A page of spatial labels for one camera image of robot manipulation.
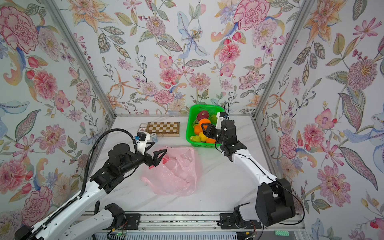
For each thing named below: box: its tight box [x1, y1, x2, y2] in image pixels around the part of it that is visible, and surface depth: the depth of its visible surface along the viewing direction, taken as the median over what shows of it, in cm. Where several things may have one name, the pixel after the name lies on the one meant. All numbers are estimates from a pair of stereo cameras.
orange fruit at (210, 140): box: [205, 137, 217, 144], surface depth 101 cm
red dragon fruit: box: [197, 110, 209, 122], surface depth 113 cm
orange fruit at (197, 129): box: [194, 124, 203, 135], surface depth 109 cm
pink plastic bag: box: [141, 146, 203, 197], surface depth 84 cm
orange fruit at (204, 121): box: [199, 118, 211, 131], surface depth 83 cm
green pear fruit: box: [189, 135, 201, 143], surface depth 102 cm
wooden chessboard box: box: [146, 121, 180, 137], surface depth 112 cm
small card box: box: [137, 123, 148, 132], surface depth 116 cm
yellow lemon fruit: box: [198, 131, 208, 142], surface depth 103 cm
